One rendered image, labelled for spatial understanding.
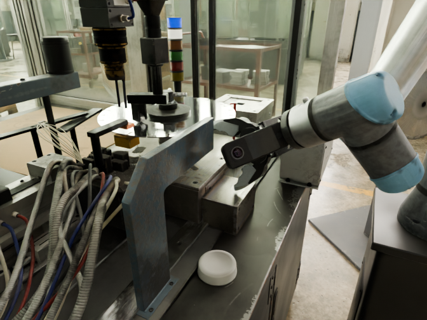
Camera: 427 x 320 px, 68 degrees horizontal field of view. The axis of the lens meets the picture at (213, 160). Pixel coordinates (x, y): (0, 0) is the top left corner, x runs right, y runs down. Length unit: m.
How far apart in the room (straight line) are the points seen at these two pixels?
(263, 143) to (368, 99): 0.18
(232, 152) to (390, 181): 0.25
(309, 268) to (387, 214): 0.96
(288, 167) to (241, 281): 0.38
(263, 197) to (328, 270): 1.01
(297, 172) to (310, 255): 1.00
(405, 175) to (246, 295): 0.31
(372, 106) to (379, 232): 0.37
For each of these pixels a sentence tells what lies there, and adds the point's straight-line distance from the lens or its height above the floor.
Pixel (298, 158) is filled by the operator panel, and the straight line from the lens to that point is 0.85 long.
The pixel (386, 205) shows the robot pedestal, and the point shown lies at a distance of 0.88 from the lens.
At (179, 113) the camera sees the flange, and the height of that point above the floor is 0.96.
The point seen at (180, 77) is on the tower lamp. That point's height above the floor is 0.98.
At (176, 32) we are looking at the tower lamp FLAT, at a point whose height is 1.12.
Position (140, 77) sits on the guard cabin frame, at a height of 0.92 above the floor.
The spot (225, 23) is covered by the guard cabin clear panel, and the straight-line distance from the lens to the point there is 1.19.
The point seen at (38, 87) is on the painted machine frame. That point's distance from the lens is 0.78.
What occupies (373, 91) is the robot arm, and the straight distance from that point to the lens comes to 0.47.
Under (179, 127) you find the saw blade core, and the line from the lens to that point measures 0.68.
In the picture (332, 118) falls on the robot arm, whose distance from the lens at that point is 0.49.
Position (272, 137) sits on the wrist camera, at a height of 0.98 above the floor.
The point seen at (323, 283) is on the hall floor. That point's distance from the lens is 1.69.
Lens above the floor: 1.17
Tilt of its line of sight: 25 degrees down
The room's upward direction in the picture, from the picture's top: straight up
